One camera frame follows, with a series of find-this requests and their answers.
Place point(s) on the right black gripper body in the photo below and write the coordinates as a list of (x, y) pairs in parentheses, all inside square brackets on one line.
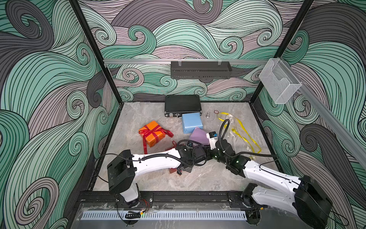
[(214, 154)]

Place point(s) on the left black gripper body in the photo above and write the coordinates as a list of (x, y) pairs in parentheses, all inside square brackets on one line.
[(189, 169)]

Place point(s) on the red ribbon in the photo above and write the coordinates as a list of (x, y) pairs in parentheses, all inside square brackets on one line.
[(169, 133), (174, 145)]

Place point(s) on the purple gift box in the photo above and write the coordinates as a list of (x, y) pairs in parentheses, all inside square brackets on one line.
[(199, 135)]

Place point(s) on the yellow ribbon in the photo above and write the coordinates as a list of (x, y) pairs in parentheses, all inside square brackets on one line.
[(243, 134)]

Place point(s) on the blue gift box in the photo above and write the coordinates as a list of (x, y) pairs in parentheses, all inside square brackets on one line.
[(191, 121)]

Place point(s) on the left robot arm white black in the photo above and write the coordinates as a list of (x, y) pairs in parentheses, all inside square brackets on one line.
[(126, 167)]

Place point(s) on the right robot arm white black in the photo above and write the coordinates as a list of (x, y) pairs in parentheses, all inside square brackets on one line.
[(302, 196)]

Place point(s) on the orange gift box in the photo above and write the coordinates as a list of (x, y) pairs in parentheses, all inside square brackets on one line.
[(151, 134)]

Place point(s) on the black hard case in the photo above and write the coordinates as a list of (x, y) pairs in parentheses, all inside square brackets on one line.
[(177, 105)]

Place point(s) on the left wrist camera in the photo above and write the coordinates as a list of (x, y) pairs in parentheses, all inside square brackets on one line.
[(189, 144)]

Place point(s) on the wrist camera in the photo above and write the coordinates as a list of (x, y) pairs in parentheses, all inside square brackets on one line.
[(213, 138), (189, 144)]

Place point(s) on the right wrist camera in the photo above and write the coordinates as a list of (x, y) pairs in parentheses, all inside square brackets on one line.
[(213, 138)]

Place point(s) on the black wall tray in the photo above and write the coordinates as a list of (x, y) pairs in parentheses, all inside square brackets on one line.
[(204, 71)]

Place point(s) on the clear plastic wall bin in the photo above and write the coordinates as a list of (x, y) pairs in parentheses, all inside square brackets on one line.
[(279, 80)]

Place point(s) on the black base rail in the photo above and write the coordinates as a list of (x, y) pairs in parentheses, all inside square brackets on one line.
[(235, 199)]

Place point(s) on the white slotted cable duct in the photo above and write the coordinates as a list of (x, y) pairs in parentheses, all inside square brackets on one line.
[(168, 215)]

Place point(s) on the aluminium rail back wall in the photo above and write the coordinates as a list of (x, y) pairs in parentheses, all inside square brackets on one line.
[(159, 61)]

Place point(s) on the aluminium rail wall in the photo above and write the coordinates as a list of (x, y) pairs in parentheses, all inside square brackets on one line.
[(159, 61), (312, 87)]

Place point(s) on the aluminium rail right wall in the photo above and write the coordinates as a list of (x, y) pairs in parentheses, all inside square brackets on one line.
[(312, 87)]

